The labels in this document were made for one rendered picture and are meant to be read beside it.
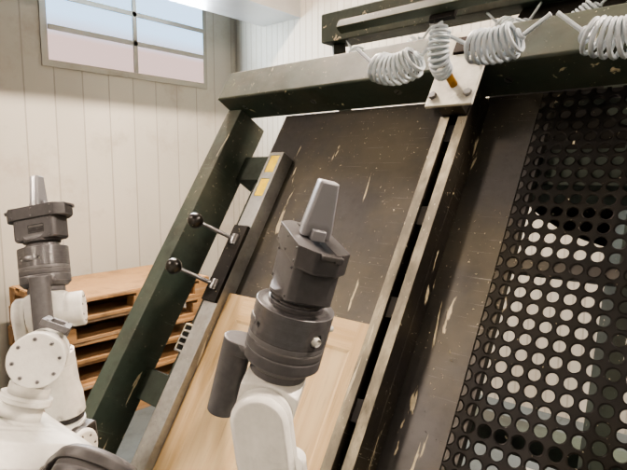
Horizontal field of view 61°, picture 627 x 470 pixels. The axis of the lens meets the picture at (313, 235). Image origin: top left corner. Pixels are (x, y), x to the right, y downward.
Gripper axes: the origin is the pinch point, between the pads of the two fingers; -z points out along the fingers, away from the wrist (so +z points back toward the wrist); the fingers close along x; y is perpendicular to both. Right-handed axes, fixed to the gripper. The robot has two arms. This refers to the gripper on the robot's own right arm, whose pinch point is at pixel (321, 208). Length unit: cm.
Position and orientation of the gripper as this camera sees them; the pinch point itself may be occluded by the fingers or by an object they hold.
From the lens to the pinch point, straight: 56.7
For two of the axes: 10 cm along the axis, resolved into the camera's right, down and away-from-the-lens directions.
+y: 9.3, 1.8, 3.1
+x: -2.5, -2.9, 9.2
